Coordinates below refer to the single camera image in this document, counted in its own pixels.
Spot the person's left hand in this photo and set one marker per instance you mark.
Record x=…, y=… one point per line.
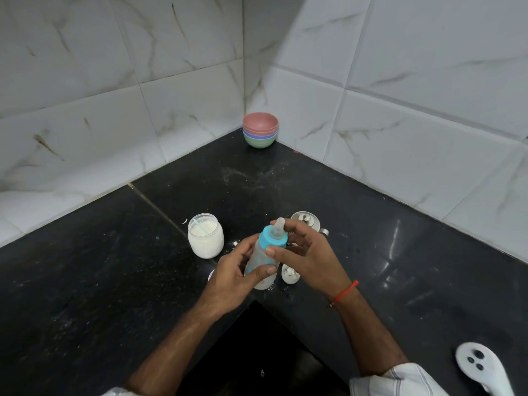
x=231, y=288

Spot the person's right hand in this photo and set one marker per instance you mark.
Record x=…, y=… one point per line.
x=319, y=268

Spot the lilac jar lid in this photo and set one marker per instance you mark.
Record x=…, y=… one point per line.
x=211, y=276

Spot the translucent white bottle cap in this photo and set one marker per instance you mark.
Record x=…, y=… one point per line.
x=288, y=277

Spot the clear baby bottle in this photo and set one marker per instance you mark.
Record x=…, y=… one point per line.
x=258, y=256

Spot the jar of white powder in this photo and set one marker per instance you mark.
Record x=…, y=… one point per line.
x=206, y=246

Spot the small steel kettle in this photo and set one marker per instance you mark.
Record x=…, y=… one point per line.
x=307, y=218

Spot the mint green scoop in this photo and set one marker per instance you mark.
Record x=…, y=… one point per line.
x=199, y=227

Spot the person's right forearm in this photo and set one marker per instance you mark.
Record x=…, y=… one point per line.
x=371, y=334

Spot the person's left forearm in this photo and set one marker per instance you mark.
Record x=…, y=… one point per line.
x=169, y=354

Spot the green bowl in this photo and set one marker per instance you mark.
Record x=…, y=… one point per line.
x=260, y=143

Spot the blue bowl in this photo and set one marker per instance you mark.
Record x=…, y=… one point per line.
x=260, y=137

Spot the pink bowl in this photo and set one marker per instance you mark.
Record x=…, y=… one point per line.
x=260, y=121

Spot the white device with holes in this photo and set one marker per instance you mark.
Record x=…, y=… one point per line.
x=495, y=379

